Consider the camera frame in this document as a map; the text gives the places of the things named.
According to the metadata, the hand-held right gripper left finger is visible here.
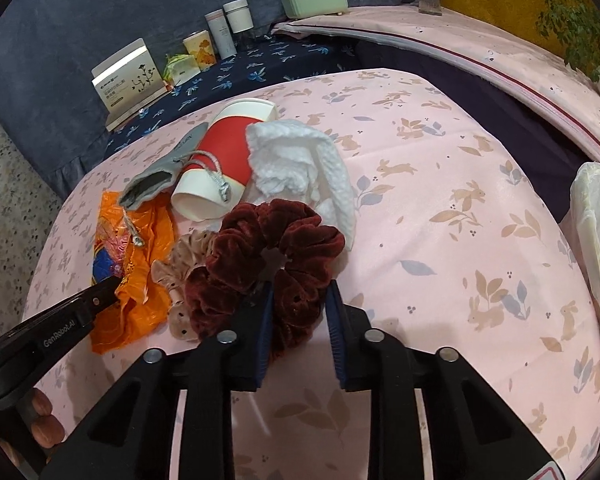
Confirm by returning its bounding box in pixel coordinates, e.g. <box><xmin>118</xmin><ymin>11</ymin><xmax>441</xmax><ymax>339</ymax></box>
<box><xmin>45</xmin><ymin>280</ymin><xmax>276</xmax><ymax>480</ymax></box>

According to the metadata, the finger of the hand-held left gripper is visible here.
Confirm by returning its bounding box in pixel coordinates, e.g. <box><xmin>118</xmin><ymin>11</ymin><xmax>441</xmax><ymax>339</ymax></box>
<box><xmin>79</xmin><ymin>275</ymin><xmax>125</xmax><ymax>322</ymax></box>

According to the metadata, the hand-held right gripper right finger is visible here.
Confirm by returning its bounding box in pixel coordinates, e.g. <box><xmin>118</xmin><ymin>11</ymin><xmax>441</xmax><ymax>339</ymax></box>
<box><xmin>325</xmin><ymin>279</ymin><xmax>571</xmax><ymax>480</ymax></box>

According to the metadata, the orange plastic bag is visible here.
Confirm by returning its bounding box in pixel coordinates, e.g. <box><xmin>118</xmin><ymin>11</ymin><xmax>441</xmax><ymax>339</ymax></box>
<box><xmin>90</xmin><ymin>191</ymin><xmax>177</xmax><ymax>356</ymax></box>

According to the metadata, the dark red velvet scrunchie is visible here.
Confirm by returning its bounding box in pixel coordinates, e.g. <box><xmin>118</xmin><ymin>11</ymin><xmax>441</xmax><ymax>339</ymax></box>
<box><xmin>185</xmin><ymin>198</ymin><xmax>346</xmax><ymax>363</ymax></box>

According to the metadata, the person's left hand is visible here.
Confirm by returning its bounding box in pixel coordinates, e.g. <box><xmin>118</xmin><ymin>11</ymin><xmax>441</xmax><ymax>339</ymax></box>
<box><xmin>0</xmin><ymin>387</ymin><xmax>66</xmax><ymax>476</ymax></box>

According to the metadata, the beige dotted scrunchie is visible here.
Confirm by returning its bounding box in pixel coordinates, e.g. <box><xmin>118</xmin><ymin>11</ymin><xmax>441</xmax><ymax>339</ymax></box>
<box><xmin>151</xmin><ymin>230</ymin><xmax>221</xmax><ymax>343</ymax></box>

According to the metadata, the pink rabbit print tablecloth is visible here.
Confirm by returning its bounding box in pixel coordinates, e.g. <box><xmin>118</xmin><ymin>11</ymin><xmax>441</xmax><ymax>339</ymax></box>
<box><xmin>22</xmin><ymin>67</ymin><xmax>600</xmax><ymax>480</ymax></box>

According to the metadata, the white waffle towel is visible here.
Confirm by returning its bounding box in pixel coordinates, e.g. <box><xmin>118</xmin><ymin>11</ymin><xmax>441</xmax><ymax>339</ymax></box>
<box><xmin>245</xmin><ymin>120</ymin><xmax>357</xmax><ymax>253</ymax></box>

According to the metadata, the red white paper cup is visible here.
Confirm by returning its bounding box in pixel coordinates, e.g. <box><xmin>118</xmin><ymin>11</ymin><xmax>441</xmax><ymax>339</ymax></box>
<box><xmin>171</xmin><ymin>99</ymin><xmax>278</xmax><ymax>222</ymax></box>

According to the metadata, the white display box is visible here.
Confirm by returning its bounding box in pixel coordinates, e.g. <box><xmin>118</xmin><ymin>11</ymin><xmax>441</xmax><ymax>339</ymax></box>
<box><xmin>91</xmin><ymin>38</ymin><xmax>173</xmax><ymax>131</ymax></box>

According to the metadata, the green packet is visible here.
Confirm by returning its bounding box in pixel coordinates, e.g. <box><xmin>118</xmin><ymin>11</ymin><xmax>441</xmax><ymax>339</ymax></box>
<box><xmin>162</xmin><ymin>52</ymin><xmax>199</xmax><ymax>87</ymax></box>

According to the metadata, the orange flower print tin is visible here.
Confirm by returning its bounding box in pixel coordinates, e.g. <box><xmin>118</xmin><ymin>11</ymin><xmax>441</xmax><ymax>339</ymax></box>
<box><xmin>182</xmin><ymin>31</ymin><xmax>216</xmax><ymax>72</ymax></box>

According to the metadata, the navy floral cloth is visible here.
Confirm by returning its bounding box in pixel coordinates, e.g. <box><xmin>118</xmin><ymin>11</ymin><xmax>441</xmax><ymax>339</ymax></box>
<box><xmin>102</xmin><ymin>35</ymin><xmax>361</xmax><ymax>161</ymax></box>

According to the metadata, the dark purple sheet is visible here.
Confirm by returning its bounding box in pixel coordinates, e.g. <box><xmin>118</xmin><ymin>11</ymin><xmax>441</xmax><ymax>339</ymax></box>
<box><xmin>352</xmin><ymin>40</ymin><xmax>600</xmax><ymax>223</ymax></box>

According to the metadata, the slim white bottle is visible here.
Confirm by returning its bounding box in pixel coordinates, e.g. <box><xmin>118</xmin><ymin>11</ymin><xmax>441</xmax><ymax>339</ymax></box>
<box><xmin>204</xmin><ymin>10</ymin><xmax>237</xmax><ymax>60</ymax></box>

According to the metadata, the blue grey blanket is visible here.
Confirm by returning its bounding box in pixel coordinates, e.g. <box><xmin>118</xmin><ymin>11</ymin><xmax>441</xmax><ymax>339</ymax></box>
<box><xmin>0</xmin><ymin>0</ymin><xmax>446</xmax><ymax>201</ymax></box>

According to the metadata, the white canister with grey lid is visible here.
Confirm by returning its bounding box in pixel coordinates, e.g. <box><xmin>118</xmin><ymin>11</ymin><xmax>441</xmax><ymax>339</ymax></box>
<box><xmin>223</xmin><ymin>0</ymin><xmax>255</xmax><ymax>33</ymax></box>

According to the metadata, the pink bedding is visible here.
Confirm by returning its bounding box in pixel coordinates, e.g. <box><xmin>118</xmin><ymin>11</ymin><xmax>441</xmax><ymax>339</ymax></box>
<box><xmin>271</xmin><ymin>5</ymin><xmax>600</xmax><ymax>166</ymax></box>

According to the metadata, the potted plant in white pot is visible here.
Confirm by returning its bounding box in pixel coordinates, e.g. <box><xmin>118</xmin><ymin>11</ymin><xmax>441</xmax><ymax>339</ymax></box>
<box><xmin>535</xmin><ymin>0</ymin><xmax>600</xmax><ymax>98</ymax></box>

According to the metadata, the grey drawstring pouch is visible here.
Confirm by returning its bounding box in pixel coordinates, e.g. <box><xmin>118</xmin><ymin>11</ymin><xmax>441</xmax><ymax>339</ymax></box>
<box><xmin>117</xmin><ymin>122</ymin><xmax>232</xmax><ymax>249</ymax></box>

